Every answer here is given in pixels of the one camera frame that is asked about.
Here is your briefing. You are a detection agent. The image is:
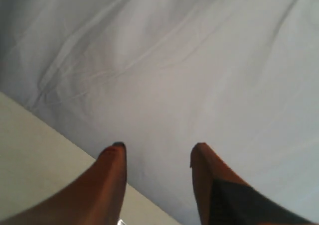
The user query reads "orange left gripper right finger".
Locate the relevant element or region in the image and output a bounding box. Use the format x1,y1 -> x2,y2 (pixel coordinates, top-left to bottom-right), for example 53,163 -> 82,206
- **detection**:
190,143 -> 312,225

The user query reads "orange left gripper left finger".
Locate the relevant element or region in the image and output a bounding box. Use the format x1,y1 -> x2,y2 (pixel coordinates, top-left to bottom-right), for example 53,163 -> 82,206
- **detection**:
1,142 -> 127,225

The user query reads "white backdrop cloth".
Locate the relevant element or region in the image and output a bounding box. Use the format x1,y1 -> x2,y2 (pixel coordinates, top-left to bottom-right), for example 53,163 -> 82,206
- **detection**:
0,0 -> 319,225

